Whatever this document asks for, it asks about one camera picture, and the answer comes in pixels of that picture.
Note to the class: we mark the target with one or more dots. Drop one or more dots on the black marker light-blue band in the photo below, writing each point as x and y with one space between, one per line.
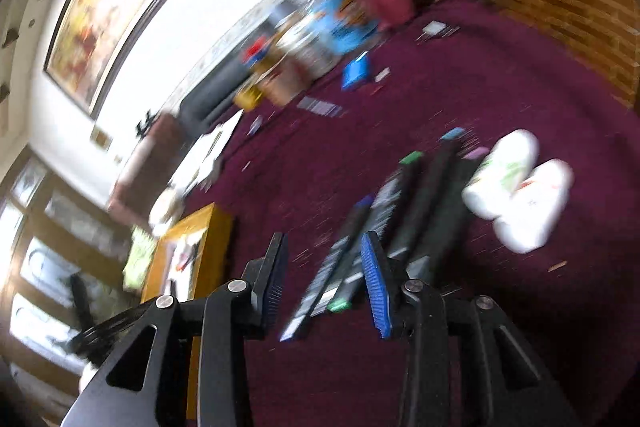
427 194

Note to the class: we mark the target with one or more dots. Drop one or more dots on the black sofa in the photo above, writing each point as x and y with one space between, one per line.
212 96

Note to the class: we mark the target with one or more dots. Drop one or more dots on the white bottle orange cap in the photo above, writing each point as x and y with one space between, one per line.
500 173

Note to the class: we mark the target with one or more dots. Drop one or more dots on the yellow tape roll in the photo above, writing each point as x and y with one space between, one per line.
248 98

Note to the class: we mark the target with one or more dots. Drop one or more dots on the brown armchair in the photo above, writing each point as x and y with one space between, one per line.
147 172

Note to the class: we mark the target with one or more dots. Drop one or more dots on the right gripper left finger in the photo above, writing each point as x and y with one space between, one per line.
265 276

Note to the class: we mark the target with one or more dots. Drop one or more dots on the yellow-edged white tray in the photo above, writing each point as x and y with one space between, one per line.
189 258

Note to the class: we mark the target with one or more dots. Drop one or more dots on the white plastic bottle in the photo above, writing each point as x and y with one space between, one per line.
535 208

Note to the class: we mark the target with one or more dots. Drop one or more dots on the black marker green end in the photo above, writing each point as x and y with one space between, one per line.
386 209

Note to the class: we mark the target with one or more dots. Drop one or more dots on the blue labelled plastic jar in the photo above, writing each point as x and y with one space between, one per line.
344 25

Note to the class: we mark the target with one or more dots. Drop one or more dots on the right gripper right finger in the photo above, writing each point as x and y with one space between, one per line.
384 277

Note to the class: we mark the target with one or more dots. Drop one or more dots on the black marker blue end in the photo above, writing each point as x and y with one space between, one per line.
321 289

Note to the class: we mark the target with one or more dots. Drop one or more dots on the black marker pink end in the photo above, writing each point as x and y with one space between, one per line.
448 221

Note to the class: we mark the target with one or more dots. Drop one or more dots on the white papers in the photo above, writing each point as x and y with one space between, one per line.
203 163

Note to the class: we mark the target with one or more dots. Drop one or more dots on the blue battery pack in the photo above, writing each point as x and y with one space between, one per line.
356 72

